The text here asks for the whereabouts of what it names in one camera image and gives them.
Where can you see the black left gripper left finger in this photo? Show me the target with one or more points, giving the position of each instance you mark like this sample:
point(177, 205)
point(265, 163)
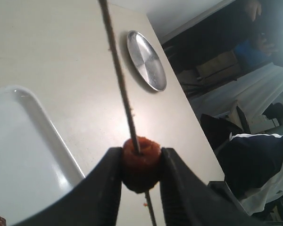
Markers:
point(93, 202)

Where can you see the person in dark shirt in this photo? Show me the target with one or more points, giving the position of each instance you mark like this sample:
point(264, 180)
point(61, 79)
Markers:
point(253, 168)

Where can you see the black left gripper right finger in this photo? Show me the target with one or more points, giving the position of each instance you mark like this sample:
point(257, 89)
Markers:
point(187, 201)

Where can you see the cardboard box in background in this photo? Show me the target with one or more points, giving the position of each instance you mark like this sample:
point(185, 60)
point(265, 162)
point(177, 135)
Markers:
point(221, 67)

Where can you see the thin metal skewer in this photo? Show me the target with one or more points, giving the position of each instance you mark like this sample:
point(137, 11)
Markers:
point(121, 83)

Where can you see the round silver metal plate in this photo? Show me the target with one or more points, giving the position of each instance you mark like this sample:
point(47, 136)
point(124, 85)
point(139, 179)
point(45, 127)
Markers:
point(146, 61)

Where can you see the white rectangular plastic tray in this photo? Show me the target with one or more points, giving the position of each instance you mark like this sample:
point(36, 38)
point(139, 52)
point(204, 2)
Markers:
point(36, 167)

